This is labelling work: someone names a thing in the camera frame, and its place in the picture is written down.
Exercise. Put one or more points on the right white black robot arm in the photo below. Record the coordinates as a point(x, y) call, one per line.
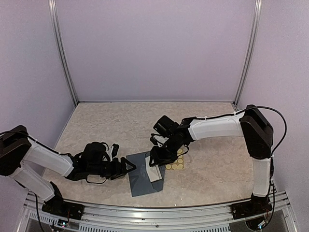
point(248, 123)

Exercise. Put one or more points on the round sticker seal sheet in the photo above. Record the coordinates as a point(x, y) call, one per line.
point(179, 163)

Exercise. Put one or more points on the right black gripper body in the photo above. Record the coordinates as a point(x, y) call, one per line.
point(167, 154)

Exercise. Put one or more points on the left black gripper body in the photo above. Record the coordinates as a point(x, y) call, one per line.
point(111, 171)

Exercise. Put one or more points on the blue grey envelope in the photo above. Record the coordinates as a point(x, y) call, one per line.
point(139, 180)

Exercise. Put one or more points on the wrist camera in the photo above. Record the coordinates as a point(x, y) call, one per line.
point(113, 151)
point(157, 139)

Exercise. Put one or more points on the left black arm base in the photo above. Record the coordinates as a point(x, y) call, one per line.
point(59, 207)

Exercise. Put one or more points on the right aluminium corner post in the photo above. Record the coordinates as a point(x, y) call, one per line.
point(249, 51)

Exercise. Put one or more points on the left aluminium corner post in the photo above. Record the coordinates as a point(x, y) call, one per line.
point(61, 51)

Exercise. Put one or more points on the front aluminium frame rail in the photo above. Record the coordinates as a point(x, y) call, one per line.
point(108, 218)

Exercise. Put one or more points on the beige lined letter paper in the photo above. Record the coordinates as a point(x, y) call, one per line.
point(153, 172)

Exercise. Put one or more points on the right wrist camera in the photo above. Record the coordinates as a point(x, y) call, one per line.
point(157, 139)

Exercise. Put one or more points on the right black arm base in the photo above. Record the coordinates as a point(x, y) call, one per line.
point(256, 205)

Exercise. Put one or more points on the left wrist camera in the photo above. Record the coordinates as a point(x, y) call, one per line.
point(113, 151)

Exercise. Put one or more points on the aluminium corner post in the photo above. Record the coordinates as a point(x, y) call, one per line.
point(249, 51)
point(61, 51)

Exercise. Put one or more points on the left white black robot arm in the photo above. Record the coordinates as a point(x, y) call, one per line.
point(18, 148)

